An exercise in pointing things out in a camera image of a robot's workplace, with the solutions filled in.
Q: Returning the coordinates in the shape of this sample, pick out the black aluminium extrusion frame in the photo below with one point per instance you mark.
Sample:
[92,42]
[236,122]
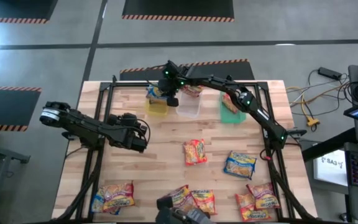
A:
[129,83]

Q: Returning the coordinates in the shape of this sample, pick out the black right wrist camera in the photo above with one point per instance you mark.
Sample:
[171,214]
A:
[162,84]

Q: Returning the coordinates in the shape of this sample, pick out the yellow plastic container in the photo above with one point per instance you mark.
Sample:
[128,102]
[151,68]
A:
[156,110]

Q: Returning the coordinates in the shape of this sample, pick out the clear plastic container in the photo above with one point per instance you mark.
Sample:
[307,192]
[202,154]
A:
[188,109]

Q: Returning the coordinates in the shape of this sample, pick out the green plastic container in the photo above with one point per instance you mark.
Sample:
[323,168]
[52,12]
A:
[233,118]

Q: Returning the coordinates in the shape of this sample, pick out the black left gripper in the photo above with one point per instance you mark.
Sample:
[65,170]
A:
[132,137]

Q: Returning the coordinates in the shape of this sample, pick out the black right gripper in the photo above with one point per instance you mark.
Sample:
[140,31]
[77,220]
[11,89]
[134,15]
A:
[172,88]

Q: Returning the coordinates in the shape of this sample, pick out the black hazard-striped floor mat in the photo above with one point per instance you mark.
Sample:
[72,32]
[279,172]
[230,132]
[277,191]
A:
[179,7]
[17,7]
[135,77]
[8,107]

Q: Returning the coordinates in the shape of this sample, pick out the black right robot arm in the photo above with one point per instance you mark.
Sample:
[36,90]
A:
[259,112]

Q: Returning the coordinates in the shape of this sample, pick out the grey side table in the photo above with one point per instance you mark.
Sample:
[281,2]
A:
[5,153]

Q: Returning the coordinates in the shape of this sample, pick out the black desk beam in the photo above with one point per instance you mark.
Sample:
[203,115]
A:
[328,143]

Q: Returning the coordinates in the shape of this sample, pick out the black power adapter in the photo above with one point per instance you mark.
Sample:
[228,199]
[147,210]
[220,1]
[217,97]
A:
[329,73]

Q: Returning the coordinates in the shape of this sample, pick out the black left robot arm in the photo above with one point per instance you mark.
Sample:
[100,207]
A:
[85,126]

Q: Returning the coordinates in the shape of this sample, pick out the white SA3 sign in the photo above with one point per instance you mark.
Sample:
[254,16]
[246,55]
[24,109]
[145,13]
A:
[331,169]

